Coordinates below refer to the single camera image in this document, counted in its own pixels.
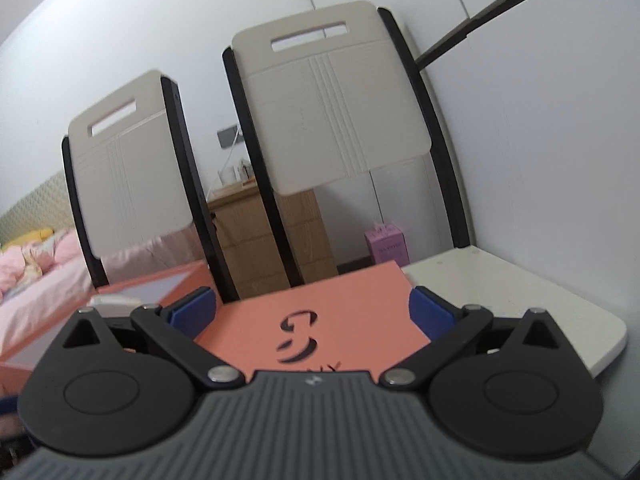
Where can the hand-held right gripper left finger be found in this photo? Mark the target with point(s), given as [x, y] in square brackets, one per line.
[192, 312]

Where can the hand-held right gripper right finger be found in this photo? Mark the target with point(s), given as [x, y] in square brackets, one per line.
[426, 312]

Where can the white desktop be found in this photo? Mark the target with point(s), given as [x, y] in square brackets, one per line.
[525, 300]

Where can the small pink box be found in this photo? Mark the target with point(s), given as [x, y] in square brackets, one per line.
[386, 245]

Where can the wooden nightstand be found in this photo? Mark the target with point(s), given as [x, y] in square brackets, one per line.
[250, 240]

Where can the bed with pink bedding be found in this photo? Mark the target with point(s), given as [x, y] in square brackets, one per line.
[45, 290]

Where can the crumpled pink quilt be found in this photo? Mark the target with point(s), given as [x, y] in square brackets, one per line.
[35, 260]

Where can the yellow plush toy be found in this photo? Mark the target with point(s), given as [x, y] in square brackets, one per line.
[30, 236]

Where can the beige quilted headboard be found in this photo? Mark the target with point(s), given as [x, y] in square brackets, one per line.
[35, 205]

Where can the beige chair black frame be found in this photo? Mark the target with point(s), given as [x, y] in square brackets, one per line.
[130, 170]
[330, 100]

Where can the grey wall socket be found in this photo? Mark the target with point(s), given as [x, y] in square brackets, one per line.
[229, 137]

